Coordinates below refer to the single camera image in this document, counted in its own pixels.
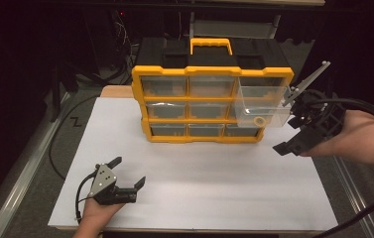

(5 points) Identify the person's right hand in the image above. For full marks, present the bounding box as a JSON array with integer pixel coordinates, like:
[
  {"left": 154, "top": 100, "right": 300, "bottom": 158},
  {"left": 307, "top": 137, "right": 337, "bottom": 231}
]
[{"left": 302, "top": 110, "right": 374, "bottom": 171}]

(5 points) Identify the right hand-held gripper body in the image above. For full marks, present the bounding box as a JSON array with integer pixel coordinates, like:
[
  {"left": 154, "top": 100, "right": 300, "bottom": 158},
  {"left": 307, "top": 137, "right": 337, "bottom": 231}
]
[{"left": 282, "top": 60, "right": 347, "bottom": 155}]

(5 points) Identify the yellow black organizer cabinet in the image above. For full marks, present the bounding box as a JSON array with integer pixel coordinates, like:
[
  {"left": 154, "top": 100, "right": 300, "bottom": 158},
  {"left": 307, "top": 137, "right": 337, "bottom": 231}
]
[{"left": 131, "top": 37, "right": 296, "bottom": 144}]

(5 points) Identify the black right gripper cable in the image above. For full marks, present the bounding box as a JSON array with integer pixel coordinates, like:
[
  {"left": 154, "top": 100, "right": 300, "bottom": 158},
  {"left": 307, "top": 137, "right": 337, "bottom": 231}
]
[{"left": 307, "top": 97, "right": 374, "bottom": 238}]

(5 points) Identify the wooden board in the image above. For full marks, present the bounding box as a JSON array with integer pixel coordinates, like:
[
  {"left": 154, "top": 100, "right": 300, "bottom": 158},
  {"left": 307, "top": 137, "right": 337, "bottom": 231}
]
[{"left": 99, "top": 84, "right": 135, "bottom": 99}]

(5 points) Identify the person's left hand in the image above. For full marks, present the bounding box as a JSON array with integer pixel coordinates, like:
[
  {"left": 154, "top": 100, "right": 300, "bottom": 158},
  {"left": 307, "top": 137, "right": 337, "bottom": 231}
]
[{"left": 80, "top": 197, "right": 126, "bottom": 229}]

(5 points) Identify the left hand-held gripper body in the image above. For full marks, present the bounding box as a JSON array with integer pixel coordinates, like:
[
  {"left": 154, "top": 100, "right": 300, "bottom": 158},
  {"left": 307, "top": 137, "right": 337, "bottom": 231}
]
[{"left": 88, "top": 163, "right": 138, "bottom": 206}]

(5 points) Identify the bundle of dark cables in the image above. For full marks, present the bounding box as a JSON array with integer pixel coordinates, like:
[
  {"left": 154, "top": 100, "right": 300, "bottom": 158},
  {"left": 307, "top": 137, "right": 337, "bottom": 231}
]
[{"left": 109, "top": 11, "right": 143, "bottom": 85}]

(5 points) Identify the clear plastic drawer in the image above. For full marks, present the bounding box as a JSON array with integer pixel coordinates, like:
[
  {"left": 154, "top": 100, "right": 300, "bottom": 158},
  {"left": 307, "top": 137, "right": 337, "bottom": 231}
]
[{"left": 233, "top": 85, "right": 293, "bottom": 129}]

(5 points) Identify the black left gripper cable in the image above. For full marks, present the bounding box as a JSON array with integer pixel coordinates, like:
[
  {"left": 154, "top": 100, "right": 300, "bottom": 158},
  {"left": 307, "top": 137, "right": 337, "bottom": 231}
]
[{"left": 74, "top": 172, "right": 97, "bottom": 226}]

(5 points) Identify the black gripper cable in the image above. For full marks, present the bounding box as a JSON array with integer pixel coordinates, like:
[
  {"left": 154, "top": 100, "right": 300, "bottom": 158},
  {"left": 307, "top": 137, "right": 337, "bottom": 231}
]
[
  {"left": 74, "top": 172, "right": 97, "bottom": 226},
  {"left": 307, "top": 97, "right": 374, "bottom": 238}
]

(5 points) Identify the metal floor rail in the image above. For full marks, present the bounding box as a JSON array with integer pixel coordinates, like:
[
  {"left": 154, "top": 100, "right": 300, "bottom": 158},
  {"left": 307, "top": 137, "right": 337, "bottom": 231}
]
[
  {"left": 0, "top": 92, "right": 71, "bottom": 238},
  {"left": 331, "top": 155, "right": 374, "bottom": 238}
]

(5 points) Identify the black floor cable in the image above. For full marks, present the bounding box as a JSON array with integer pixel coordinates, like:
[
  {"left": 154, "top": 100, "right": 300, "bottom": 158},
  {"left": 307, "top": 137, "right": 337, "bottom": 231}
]
[{"left": 49, "top": 94, "right": 101, "bottom": 181}]

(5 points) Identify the grid of clear drawers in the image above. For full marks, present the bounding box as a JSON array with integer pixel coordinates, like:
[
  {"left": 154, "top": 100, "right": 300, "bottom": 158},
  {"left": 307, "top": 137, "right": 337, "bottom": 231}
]
[{"left": 140, "top": 75, "right": 262, "bottom": 138}]

